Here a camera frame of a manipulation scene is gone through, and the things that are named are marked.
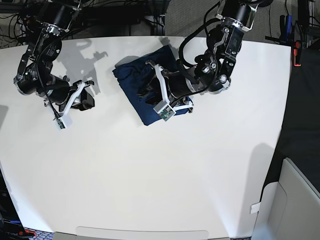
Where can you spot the red and black clamp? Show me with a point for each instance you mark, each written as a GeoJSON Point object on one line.
{"type": "Point", "coordinates": [297, 51]}

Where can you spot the blue handled tool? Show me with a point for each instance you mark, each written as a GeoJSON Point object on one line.
{"type": "Point", "coordinates": [288, 26]}

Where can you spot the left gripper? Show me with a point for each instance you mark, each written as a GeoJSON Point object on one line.
{"type": "Point", "coordinates": [176, 84]}

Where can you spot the black box red button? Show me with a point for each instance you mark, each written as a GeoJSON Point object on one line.
{"type": "Point", "coordinates": [13, 231]}

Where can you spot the beige plastic bin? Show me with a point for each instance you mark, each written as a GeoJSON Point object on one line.
{"type": "Point", "coordinates": [289, 208]}

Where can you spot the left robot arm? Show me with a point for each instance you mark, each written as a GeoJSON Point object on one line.
{"type": "Point", "coordinates": [211, 71]}

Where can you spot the blue long-sleeve shirt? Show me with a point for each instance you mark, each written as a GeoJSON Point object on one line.
{"type": "Point", "coordinates": [140, 85]}

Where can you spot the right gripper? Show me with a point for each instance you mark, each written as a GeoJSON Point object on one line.
{"type": "Point", "coordinates": [59, 92]}

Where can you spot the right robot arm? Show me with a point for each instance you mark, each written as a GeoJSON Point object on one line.
{"type": "Point", "coordinates": [47, 28]}

